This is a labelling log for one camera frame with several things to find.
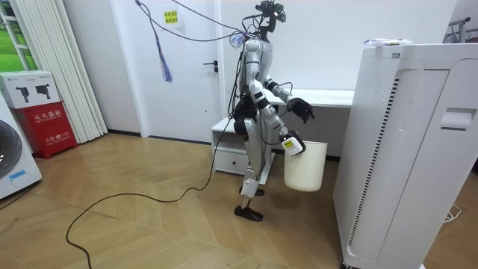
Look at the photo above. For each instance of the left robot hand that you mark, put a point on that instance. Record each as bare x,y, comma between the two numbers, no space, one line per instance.
301,108

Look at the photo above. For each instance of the white door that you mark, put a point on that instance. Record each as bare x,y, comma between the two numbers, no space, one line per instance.
186,97

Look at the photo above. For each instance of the white plastic waste bin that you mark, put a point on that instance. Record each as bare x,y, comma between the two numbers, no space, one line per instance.
305,168

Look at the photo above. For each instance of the white cardboard box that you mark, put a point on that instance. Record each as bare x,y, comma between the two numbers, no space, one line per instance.
30,87

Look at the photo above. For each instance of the white drawer cabinet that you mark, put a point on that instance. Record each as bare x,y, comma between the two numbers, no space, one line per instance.
228,160

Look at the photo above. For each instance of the robot legs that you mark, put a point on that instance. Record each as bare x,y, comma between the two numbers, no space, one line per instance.
255,143

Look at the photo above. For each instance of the clear plastic wrapper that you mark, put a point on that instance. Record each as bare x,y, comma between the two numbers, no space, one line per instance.
388,42

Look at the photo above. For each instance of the grey metal stand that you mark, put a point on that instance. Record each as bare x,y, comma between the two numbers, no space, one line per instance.
461,31

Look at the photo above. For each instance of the white washing machine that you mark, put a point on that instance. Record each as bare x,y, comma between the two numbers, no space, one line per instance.
15,157

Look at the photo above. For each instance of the large white appliance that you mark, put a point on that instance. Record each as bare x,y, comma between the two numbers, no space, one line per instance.
407,157

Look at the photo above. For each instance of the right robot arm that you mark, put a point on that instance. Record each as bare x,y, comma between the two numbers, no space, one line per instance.
271,114

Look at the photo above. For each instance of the window with green view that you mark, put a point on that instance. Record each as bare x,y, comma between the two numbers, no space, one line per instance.
11,41

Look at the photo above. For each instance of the yellow door sign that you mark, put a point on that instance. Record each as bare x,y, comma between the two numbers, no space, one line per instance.
171,17

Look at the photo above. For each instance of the red fire extinguisher box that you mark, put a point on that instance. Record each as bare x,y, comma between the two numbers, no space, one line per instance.
46,129

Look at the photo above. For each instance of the robot body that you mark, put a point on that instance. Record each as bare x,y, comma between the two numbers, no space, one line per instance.
254,56

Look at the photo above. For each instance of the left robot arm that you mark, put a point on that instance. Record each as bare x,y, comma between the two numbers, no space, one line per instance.
280,92

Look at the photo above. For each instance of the white desk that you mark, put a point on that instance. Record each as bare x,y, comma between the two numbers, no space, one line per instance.
328,98

